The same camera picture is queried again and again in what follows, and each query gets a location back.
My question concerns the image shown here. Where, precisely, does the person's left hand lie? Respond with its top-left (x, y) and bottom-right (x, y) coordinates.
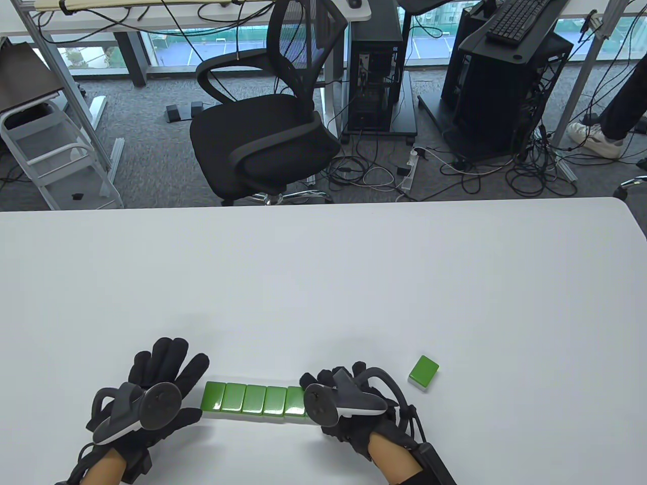
top-left (114, 337), bottom-right (210, 456)

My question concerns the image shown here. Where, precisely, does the person's right hand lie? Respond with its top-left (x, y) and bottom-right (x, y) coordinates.
top-left (300, 361), bottom-right (419, 461)

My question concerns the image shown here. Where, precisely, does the set of green mahjong tiles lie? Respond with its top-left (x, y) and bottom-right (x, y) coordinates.
top-left (201, 355), bottom-right (440, 419)

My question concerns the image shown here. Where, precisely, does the person's right forearm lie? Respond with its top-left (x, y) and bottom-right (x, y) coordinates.
top-left (368, 431), bottom-right (424, 483)

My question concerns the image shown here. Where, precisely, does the black forearm sensor box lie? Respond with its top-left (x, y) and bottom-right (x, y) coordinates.
top-left (415, 443), bottom-right (458, 485)

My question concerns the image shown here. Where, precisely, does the person's left forearm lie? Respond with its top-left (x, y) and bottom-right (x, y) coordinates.
top-left (82, 447), bottom-right (127, 485)

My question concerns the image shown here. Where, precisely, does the grey round hand controller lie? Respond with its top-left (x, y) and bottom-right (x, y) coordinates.
top-left (302, 368), bottom-right (411, 428)
top-left (86, 381), bottom-right (182, 447)

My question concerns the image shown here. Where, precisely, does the white step stool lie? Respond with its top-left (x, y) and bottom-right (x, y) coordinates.
top-left (0, 99), bottom-right (124, 210)

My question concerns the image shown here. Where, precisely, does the black mesh office chair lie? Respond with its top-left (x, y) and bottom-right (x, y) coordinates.
top-left (190, 0), bottom-right (349, 207)

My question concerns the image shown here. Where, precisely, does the white power strip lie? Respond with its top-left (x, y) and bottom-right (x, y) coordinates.
top-left (396, 147), bottom-right (421, 191)

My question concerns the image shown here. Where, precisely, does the black rolling tower base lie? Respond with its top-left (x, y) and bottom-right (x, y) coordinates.
top-left (341, 70), bottom-right (418, 146)

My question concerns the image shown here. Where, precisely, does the dark brown board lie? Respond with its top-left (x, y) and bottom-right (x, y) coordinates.
top-left (0, 42), bottom-right (64, 113)

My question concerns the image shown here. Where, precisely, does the chrome chair base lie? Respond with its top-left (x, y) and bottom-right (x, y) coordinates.
top-left (613, 175), bottom-right (647, 200)

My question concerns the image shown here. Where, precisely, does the black computer stand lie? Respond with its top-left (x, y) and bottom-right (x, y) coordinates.
top-left (418, 0), bottom-right (575, 161)

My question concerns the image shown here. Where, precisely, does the black keyboard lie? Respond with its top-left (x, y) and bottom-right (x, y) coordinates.
top-left (486, 0), bottom-right (550, 47)

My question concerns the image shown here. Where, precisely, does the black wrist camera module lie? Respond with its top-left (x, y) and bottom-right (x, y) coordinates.
top-left (124, 450), bottom-right (153, 483)

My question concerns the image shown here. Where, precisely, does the tangle of floor cables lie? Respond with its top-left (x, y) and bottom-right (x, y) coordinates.
top-left (323, 129), bottom-right (579, 198)

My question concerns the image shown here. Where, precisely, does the aluminium frame post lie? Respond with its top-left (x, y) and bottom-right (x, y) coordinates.
top-left (23, 10), bottom-right (124, 182)
top-left (551, 0), bottom-right (627, 147)

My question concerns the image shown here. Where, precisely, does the black open-frame computer tower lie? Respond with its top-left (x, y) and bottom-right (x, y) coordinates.
top-left (452, 53), bottom-right (549, 152)

